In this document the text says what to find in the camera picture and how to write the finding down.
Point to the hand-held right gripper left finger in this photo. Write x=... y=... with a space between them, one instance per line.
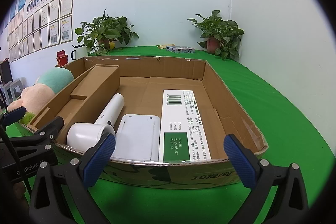
x=101 y=158

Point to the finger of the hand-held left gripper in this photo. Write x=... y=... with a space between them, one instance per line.
x=14 y=113
x=50 y=129

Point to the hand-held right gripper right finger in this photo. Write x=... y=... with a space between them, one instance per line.
x=240 y=161

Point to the white hair dryer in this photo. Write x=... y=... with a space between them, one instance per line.
x=86 y=134

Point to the white rectangular device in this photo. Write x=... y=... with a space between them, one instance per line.
x=139 y=134

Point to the large cardboard box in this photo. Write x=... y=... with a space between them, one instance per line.
x=231 y=98

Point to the narrow brown cardboard box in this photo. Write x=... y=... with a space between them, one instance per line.
x=99 y=87

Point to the white green printed box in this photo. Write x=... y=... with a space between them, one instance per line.
x=173 y=121

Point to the grey plastic stools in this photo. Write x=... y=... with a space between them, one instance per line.
x=14 y=88

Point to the black monitor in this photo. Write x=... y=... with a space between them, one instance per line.
x=5 y=71

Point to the teal and peach plush toy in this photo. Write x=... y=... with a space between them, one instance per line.
x=55 y=77

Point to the red cup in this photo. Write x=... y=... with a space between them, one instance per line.
x=62 y=58

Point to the green table cloth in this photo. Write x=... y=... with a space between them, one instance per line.
x=275 y=98

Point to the bushy potted green plant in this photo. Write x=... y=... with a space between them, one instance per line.
x=107 y=27

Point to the printed tissue packet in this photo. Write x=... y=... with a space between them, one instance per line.
x=181 y=49

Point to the yellow paper packet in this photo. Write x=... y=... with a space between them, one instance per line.
x=164 y=46

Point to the potted plant in red pot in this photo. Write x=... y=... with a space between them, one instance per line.
x=218 y=29

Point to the framed certificates on wall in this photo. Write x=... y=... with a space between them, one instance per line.
x=52 y=27

